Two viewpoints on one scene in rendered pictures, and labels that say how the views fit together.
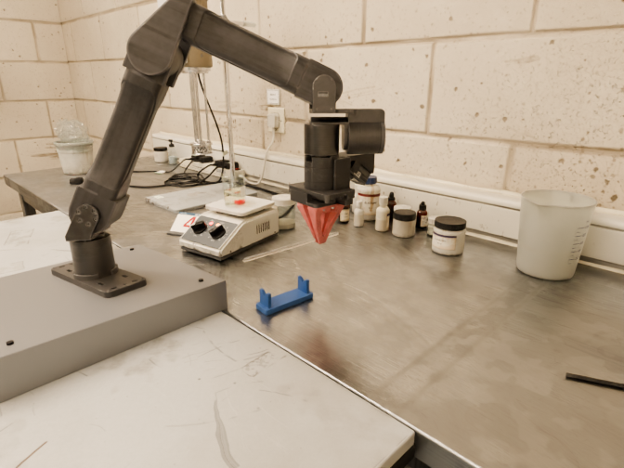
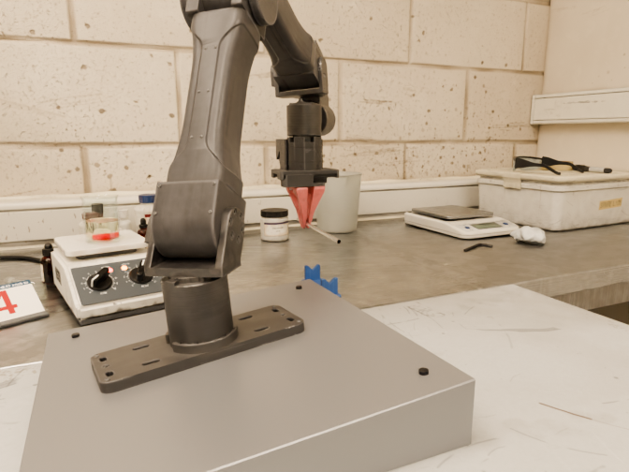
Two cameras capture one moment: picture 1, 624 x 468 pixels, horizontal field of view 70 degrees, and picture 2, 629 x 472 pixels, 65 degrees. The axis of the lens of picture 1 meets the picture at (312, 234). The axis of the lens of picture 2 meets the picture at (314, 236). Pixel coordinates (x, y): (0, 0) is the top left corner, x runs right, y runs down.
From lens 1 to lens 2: 0.87 m
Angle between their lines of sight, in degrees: 67
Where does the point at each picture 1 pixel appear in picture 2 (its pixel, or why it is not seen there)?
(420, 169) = not seen: hidden behind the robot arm
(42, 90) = not seen: outside the picture
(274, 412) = (494, 313)
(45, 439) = (536, 404)
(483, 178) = (246, 178)
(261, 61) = (296, 34)
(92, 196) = (230, 195)
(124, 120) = (238, 80)
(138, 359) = not seen: hidden behind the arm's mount
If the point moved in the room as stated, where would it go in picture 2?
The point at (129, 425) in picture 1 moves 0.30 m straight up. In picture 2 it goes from (511, 362) to (536, 81)
